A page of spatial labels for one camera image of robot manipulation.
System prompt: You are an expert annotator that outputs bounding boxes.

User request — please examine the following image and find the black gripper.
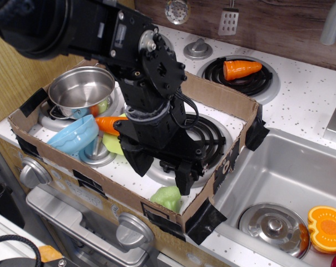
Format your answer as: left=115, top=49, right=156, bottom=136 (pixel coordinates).
left=114, top=96, right=207, bottom=195

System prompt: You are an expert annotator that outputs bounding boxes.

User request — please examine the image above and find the orange toy carrot green top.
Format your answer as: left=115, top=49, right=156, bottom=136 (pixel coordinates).
left=95, top=116, right=128, bottom=136

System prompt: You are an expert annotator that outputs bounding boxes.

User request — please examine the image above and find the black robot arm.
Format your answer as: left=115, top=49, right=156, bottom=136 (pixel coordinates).
left=0, top=1, right=208, bottom=195

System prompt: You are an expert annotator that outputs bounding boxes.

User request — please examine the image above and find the light green plastic plate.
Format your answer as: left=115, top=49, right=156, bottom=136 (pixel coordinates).
left=102, top=114, right=126, bottom=155

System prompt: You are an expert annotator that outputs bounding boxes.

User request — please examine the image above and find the orange carrot piece on burner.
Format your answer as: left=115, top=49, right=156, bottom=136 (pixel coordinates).
left=223, top=60, right=263, bottom=81

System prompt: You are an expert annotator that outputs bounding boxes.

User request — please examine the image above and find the green toy broccoli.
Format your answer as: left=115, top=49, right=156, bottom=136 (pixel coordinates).
left=150, top=186, right=181, bottom=213

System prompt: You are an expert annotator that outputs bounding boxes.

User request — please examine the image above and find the front right black burner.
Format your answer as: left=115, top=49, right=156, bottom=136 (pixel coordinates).
left=146, top=114, right=233, bottom=188

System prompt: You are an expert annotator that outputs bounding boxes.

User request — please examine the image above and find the silver knob inside fence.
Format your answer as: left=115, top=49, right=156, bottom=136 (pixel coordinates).
left=79, top=135, right=117, bottom=167

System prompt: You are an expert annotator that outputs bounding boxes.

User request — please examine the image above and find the silver oven knob right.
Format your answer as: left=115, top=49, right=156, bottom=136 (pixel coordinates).
left=116, top=212, right=155, bottom=250

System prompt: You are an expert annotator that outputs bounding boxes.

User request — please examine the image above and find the silver oven knob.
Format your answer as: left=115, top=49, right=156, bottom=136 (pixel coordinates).
left=19, top=157, right=52, bottom=189
left=116, top=212, right=155, bottom=250

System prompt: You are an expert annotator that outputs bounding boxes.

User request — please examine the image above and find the light blue plastic bowl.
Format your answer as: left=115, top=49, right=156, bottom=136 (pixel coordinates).
left=47, top=115, right=99, bottom=155

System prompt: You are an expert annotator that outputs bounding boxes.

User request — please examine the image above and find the brown cardboard fence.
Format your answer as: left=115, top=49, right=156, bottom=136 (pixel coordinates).
left=8, top=74, right=268, bottom=244

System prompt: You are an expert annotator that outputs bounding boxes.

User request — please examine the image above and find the small steel pot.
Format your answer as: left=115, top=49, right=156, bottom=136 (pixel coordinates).
left=48, top=66, right=115, bottom=120

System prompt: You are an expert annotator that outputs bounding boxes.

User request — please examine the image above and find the silver sink basin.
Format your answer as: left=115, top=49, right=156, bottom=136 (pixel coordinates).
left=212, top=127, right=336, bottom=267

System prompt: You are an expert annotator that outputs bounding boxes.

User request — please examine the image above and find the silver knob back centre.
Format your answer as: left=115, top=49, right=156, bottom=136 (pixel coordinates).
left=183, top=38, right=213, bottom=60

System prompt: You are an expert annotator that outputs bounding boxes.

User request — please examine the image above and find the steel pot lid in sink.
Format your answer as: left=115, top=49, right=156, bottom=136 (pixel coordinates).
left=236, top=202, right=310, bottom=259

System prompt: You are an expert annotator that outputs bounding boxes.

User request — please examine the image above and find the back right black burner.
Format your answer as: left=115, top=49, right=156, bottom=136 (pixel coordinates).
left=197, top=56, right=281, bottom=105

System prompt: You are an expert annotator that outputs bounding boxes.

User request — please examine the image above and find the silver oven knob left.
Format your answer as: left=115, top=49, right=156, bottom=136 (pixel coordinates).
left=19, top=157, right=52, bottom=189

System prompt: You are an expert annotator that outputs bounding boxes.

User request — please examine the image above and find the orange tag bottom left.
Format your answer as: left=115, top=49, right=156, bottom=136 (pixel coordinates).
left=38, top=245, right=63, bottom=263

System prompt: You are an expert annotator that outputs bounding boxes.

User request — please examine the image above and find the hanging metal strainer ladle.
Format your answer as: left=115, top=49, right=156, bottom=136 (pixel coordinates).
left=165, top=0, right=190, bottom=25

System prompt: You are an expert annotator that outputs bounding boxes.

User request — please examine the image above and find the hanging metal spatula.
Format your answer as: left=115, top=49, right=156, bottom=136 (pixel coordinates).
left=218, top=1, right=239, bottom=36

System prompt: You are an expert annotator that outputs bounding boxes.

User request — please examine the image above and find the orange toy fruit half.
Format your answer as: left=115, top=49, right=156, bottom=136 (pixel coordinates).
left=308, top=206, right=336, bottom=254

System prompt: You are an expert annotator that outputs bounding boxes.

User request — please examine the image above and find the silver faucet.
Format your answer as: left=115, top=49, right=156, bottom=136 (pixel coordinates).
left=320, top=1, right=336, bottom=46

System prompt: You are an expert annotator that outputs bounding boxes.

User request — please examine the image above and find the silver oven door handle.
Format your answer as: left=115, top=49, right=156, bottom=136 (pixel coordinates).
left=26, top=187, right=149, bottom=266

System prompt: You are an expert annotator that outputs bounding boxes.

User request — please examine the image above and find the black cable bottom left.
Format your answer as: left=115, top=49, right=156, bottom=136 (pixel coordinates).
left=0, top=235, right=42, bottom=267

